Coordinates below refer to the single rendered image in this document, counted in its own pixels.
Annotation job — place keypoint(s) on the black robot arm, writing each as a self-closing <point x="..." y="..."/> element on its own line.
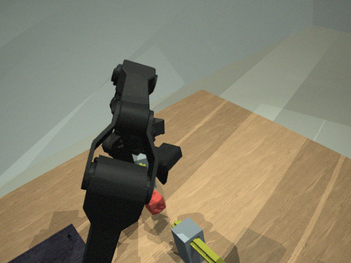
<point x="116" y="191"/>

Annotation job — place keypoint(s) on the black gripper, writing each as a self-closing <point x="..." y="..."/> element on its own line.
<point x="121" y="146"/>

